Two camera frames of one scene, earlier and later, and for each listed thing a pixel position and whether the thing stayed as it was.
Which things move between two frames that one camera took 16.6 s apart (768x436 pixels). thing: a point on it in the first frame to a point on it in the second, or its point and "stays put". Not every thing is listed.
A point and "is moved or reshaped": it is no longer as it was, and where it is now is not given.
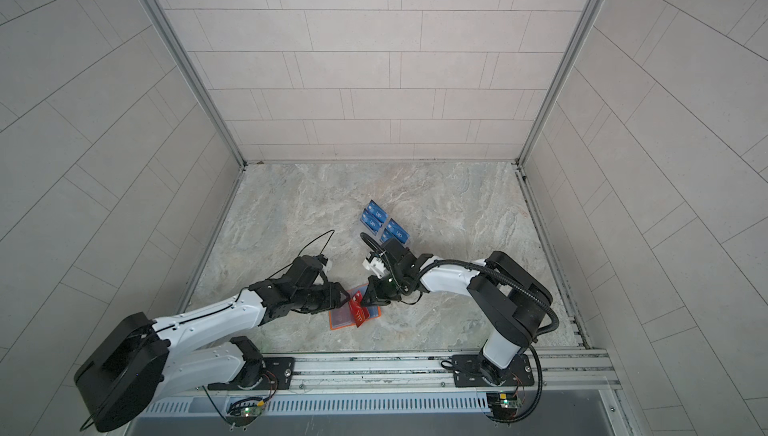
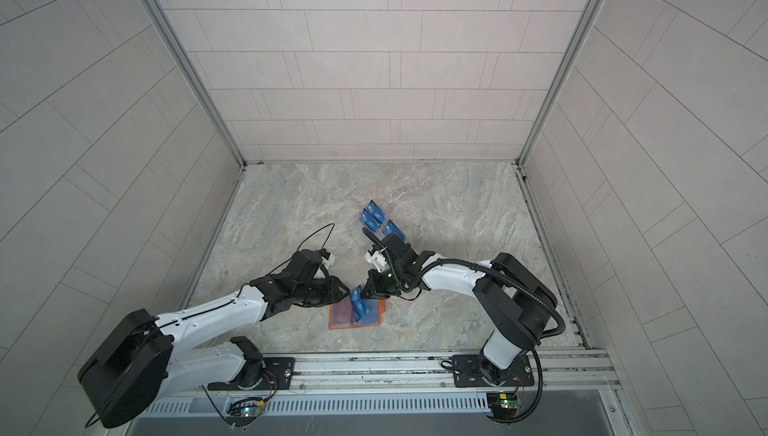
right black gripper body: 386,289 stays put
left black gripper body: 314,300 stays put
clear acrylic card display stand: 378,222 stays put
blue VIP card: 386,236 is moved or reshaped
